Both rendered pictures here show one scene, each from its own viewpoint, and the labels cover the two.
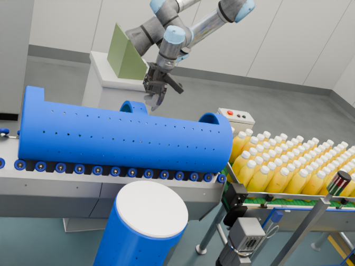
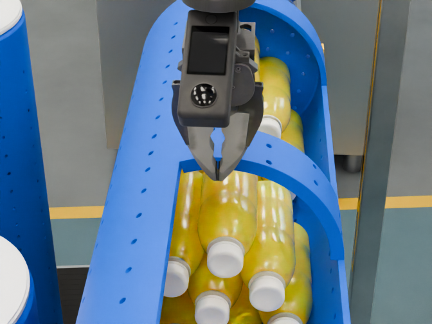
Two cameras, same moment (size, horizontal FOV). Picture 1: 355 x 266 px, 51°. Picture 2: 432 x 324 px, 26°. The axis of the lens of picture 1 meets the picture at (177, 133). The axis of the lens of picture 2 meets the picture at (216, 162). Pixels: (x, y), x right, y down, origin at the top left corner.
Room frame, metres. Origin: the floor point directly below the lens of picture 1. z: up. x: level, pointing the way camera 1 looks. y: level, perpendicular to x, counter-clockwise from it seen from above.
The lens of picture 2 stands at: (1.78, -0.55, 1.79)
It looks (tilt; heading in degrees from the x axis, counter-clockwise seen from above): 34 degrees down; 121
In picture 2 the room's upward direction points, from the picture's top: straight up
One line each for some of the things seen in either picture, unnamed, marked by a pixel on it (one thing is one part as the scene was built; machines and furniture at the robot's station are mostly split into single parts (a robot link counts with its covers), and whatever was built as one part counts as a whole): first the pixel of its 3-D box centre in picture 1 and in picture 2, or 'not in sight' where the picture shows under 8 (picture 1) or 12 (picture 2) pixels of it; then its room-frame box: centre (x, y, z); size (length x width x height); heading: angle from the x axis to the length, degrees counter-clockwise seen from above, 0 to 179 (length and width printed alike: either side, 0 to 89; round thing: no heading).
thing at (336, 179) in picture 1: (341, 179); not in sight; (1.43, -0.74, 1.23); 0.06 x 0.06 x 0.04
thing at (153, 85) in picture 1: (158, 78); (218, 38); (1.36, 0.15, 1.38); 0.09 x 0.08 x 0.12; 118
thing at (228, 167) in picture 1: (227, 164); not in sight; (1.60, -0.30, 0.96); 0.40 x 0.01 x 0.03; 28
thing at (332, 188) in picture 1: (335, 187); not in sight; (1.43, -0.74, 1.18); 0.06 x 0.06 x 0.05
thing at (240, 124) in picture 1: (233, 121); not in sight; (1.92, -0.27, 1.05); 0.20 x 0.10 x 0.10; 118
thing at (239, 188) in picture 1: (235, 195); not in sight; (1.41, -0.36, 0.95); 0.10 x 0.07 x 0.10; 28
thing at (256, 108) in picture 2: not in sight; (239, 106); (1.39, 0.14, 1.32); 0.05 x 0.02 x 0.09; 28
